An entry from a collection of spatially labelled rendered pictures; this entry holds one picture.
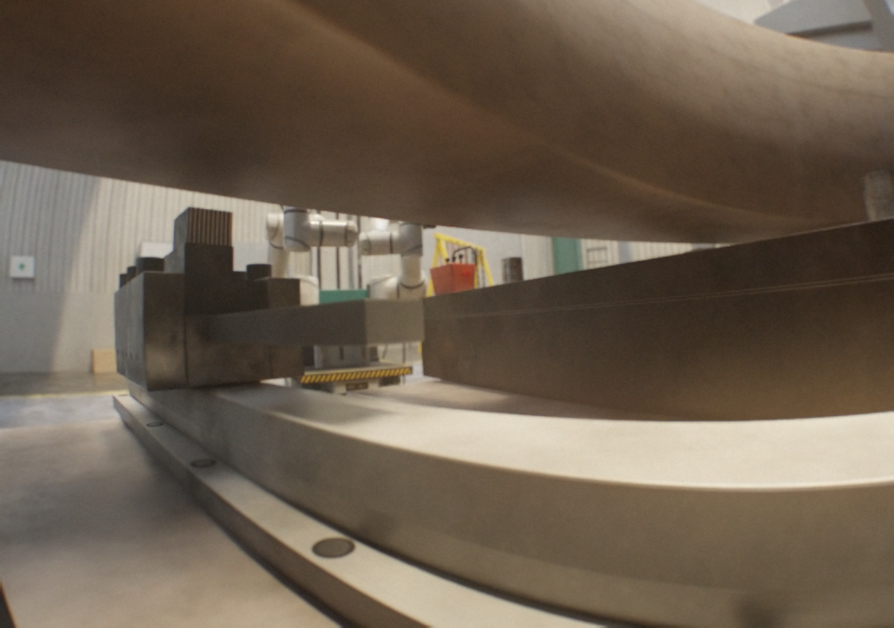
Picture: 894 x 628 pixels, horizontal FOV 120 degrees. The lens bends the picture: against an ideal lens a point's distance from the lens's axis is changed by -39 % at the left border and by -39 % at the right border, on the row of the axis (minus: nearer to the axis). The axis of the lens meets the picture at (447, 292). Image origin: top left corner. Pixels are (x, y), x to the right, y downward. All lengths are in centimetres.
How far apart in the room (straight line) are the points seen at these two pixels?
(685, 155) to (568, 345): 65
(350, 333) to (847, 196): 203
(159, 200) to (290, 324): 733
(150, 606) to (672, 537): 44
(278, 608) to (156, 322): 55
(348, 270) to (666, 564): 259
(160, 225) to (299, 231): 648
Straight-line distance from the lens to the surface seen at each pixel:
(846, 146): 227
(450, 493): 34
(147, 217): 773
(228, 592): 47
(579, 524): 30
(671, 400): 105
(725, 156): 152
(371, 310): 44
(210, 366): 85
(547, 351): 131
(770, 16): 368
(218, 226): 100
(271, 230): 190
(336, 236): 137
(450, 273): 181
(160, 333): 82
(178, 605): 46
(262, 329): 63
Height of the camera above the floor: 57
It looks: 4 degrees up
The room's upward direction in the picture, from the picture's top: 3 degrees counter-clockwise
